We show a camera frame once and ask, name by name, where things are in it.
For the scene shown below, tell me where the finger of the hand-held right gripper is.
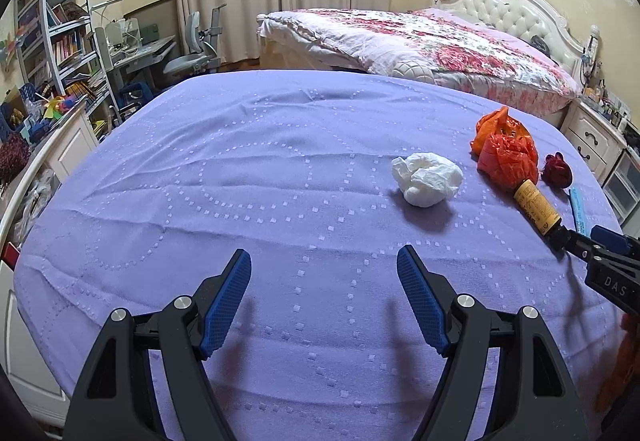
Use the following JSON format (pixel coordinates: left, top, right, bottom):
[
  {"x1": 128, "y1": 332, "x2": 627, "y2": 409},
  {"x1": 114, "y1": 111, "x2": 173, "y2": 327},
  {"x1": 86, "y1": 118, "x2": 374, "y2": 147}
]
[
  {"x1": 566, "y1": 234, "x2": 610, "y2": 268},
  {"x1": 590, "y1": 223, "x2": 640, "y2": 258}
]

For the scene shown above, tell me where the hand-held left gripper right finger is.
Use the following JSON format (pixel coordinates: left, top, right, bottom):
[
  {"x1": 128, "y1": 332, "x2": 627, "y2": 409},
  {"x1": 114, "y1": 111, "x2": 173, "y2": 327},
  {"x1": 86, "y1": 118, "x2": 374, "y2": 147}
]
[{"x1": 396, "y1": 243, "x2": 592, "y2": 441}]

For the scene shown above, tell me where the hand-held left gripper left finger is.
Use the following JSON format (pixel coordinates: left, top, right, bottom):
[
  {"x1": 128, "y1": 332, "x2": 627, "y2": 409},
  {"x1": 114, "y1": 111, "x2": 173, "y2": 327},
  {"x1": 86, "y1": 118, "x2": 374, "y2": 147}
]
[{"x1": 64, "y1": 248, "x2": 253, "y2": 441}]

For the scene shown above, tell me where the blue packet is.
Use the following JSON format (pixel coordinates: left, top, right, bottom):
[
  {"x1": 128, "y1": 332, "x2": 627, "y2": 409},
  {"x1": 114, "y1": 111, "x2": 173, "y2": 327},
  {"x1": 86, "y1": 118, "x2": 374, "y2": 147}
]
[{"x1": 568, "y1": 186, "x2": 594, "y2": 235}]

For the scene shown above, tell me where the brown bottle with yellow label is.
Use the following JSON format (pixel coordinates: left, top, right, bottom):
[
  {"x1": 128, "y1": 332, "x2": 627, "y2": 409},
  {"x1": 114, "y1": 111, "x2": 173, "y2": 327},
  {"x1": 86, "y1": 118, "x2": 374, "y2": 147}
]
[{"x1": 513, "y1": 178, "x2": 577, "y2": 253}]

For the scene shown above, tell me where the dark red wrapper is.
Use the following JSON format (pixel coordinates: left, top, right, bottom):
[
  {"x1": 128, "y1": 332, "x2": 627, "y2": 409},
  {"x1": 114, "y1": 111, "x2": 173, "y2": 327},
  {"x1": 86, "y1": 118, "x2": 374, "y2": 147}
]
[{"x1": 542, "y1": 152, "x2": 573, "y2": 188}]

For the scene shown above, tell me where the white tissue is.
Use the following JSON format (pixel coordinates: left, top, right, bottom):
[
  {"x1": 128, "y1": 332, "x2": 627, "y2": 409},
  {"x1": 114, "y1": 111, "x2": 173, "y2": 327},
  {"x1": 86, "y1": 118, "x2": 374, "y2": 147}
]
[{"x1": 390, "y1": 152, "x2": 464, "y2": 208}]

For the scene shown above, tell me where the orange plastic bag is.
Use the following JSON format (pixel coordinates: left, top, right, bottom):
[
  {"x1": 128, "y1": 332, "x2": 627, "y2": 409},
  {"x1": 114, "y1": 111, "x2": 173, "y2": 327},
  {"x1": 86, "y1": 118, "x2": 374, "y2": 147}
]
[{"x1": 470, "y1": 106, "x2": 540, "y2": 195}]

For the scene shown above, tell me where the person's right forearm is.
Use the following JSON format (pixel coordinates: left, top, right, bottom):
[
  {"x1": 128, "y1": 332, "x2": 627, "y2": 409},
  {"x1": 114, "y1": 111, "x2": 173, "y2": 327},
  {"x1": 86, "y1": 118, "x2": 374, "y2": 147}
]
[{"x1": 594, "y1": 310, "x2": 640, "y2": 416}]

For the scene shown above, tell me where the clear plastic drawer unit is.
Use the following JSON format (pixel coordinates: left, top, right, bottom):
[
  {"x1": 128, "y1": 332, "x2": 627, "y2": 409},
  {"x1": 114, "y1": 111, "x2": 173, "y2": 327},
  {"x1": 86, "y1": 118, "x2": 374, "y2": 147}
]
[{"x1": 602, "y1": 153, "x2": 640, "y2": 223}]

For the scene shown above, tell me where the white carved nightstand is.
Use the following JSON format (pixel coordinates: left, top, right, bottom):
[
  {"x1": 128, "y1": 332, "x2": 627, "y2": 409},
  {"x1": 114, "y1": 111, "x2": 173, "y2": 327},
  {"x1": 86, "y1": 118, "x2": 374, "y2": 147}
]
[{"x1": 559, "y1": 98, "x2": 629, "y2": 178}]

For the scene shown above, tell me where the cluster of toiletry bottles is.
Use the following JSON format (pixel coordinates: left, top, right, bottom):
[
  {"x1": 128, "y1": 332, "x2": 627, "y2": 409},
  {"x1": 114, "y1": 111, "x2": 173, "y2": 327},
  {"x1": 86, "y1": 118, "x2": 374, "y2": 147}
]
[{"x1": 581, "y1": 25, "x2": 635, "y2": 128}]

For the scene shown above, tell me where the purple dotted table cloth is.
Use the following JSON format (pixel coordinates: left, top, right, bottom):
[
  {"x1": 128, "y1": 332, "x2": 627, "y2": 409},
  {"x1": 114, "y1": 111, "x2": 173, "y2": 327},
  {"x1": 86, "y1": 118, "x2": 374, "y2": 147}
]
[{"x1": 12, "y1": 70, "x2": 627, "y2": 441}]

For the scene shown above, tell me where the white low cabinet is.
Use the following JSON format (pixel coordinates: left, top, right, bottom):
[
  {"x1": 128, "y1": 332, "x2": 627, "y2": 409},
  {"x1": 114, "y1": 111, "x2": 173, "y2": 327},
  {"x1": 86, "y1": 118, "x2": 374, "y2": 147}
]
[{"x1": 0, "y1": 104, "x2": 100, "y2": 424}]

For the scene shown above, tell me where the white tufted bed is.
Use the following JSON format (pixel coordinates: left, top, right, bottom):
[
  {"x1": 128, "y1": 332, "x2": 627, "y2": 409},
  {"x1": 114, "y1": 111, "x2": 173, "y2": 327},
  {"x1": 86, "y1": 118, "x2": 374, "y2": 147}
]
[{"x1": 255, "y1": 0, "x2": 597, "y2": 123}]

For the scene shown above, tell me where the grey desk chair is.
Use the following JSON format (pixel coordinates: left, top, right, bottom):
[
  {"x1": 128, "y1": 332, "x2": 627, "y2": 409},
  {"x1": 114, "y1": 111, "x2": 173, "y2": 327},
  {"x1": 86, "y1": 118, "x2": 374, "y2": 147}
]
[{"x1": 163, "y1": 6, "x2": 226, "y2": 78}]

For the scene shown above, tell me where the pink floral quilt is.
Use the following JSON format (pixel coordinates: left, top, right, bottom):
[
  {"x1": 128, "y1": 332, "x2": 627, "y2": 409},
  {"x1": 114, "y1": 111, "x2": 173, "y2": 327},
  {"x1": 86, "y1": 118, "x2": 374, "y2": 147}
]
[{"x1": 257, "y1": 7, "x2": 584, "y2": 98}]

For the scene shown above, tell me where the grey study desk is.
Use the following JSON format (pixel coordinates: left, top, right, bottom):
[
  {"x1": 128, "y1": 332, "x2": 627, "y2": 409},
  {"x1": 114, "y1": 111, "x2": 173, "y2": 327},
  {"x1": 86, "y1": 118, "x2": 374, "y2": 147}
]
[{"x1": 94, "y1": 18, "x2": 177, "y2": 93}]

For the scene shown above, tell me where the white bookshelf with books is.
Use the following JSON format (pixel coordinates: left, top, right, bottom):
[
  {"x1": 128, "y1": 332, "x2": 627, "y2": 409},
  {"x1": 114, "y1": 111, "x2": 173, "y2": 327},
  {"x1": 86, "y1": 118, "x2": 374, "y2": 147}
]
[{"x1": 14, "y1": 0, "x2": 122, "y2": 133}]

